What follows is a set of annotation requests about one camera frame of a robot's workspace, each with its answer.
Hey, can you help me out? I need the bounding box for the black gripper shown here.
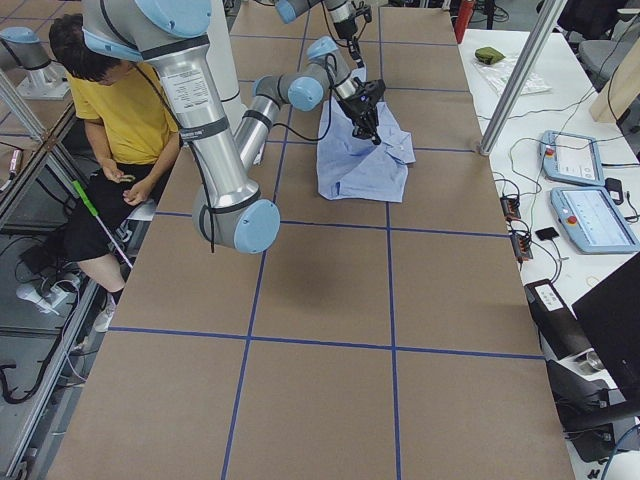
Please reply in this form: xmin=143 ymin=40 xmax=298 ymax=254
xmin=347 ymin=36 xmax=366 ymax=69
xmin=337 ymin=78 xmax=386 ymax=145

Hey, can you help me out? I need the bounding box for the light blue striped shirt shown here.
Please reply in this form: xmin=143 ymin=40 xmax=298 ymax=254
xmin=316 ymin=98 xmax=415 ymax=203

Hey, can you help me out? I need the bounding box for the folded green cloth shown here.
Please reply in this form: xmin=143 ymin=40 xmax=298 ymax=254
xmin=474 ymin=46 xmax=505 ymax=65

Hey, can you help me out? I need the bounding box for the clear plastic MiNi bag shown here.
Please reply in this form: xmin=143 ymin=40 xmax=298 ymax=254
xmin=474 ymin=54 xmax=554 ymax=97

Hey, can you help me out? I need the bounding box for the upper teach pendant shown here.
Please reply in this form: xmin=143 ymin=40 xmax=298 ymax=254
xmin=539 ymin=130 xmax=605 ymax=187

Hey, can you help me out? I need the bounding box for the teach pendant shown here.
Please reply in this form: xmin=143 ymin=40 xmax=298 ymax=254
xmin=549 ymin=186 xmax=639 ymax=254
xmin=539 ymin=130 xmax=605 ymax=187

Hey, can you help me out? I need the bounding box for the person in yellow shirt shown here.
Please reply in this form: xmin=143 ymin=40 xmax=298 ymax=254
xmin=49 ymin=14 xmax=181 ymax=332

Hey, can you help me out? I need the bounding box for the lower teach pendant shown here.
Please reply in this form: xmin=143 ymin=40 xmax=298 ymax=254
xmin=549 ymin=186 xmax=639 ymax=254

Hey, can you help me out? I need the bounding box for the black monitor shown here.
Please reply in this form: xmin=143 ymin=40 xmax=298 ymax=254
xmin=573 ymin=255 xmax=639 ymax=399

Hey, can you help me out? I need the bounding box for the grey aluminium post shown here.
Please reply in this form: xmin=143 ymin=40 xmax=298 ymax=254
xmin=477 ymin=0 xmax=567 ymax=156

